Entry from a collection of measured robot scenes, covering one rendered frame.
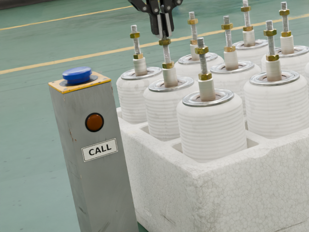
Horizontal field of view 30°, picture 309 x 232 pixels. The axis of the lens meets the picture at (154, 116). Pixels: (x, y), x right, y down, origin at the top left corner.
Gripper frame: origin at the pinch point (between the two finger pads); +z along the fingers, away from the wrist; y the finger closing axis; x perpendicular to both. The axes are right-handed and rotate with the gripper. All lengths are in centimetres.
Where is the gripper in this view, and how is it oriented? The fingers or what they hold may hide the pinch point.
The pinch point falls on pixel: (162, 25)
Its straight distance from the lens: 91.9
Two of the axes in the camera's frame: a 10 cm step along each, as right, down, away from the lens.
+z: 1.5, 9.4, 3.0
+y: 9.3, -2.3, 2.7
